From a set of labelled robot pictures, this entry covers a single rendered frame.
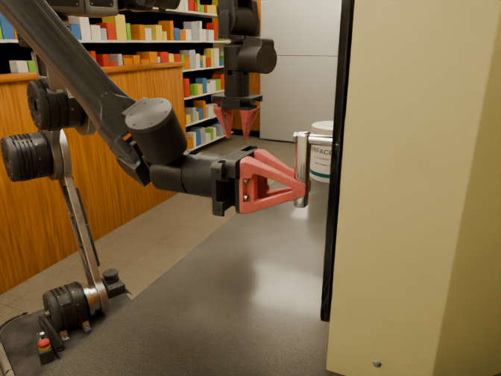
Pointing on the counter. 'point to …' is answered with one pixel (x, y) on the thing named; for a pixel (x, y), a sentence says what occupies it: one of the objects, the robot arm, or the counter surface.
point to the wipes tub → (320, 153)
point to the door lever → (301, 139)
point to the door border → (341, 153)
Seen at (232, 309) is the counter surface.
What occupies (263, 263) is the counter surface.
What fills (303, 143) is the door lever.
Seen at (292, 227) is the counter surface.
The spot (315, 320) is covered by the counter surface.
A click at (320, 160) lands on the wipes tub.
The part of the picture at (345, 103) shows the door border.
